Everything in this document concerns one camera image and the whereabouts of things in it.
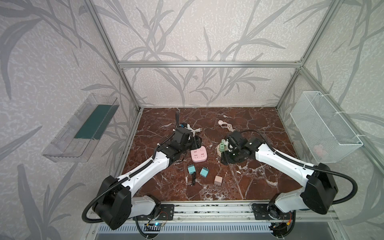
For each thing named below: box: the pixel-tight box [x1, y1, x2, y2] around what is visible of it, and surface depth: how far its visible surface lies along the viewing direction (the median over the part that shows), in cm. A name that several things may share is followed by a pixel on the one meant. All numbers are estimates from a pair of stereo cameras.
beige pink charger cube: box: [214, 175, 223, 187], surface depth 84 cm
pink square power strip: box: [190, 146, 208, 163], surface depth 93 cm
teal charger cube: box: [199, 167, 210, 178], surface depth 87 cm
